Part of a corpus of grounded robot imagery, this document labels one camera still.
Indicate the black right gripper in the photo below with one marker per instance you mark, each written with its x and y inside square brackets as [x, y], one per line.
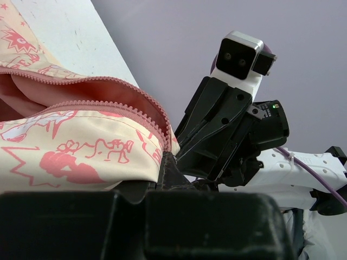
[227, 153]

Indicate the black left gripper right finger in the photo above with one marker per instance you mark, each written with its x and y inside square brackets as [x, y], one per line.
[182, 223]

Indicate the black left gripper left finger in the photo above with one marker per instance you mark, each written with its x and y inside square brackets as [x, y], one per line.
[75, 224]

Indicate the cream pink printed jacket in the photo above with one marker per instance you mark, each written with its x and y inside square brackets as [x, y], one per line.
[62, 131]

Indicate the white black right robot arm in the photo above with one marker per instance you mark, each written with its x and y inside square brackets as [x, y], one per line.
[315, 182]

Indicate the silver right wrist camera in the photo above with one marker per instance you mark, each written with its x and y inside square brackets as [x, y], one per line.
[242, 61]

